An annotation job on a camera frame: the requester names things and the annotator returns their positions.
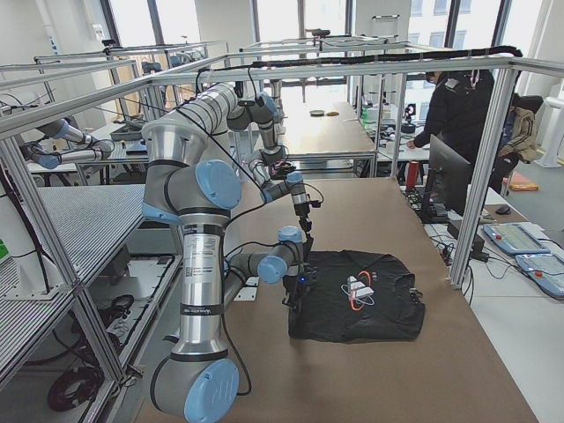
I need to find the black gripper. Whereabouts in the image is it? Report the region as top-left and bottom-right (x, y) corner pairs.
(282, 275), (311, 311)
(295, 203), (314, 256)

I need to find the black graphic t-shirt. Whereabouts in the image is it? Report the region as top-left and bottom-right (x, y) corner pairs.
(288, 250), (426, 343)

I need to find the red thermos bottle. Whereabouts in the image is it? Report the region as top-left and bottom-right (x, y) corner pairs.
(405, 160), (419, 190)

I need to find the black computer monitor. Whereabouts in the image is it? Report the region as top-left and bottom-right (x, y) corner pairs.
(416, 135), (472, 223)

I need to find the person in black jacket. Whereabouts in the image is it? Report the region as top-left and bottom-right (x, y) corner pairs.
(405, 68), (495, 217)

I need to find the blue teach pendant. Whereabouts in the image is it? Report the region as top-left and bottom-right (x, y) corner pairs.
(482, 223), (551, 256)
(515, 254), (563, 301)

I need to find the person in tan jacket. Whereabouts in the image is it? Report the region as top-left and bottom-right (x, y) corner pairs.
(489, 93), (544, 194)

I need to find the aluminium frame rail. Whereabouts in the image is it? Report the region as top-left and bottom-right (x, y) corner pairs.
(0, 41), (530, 389)

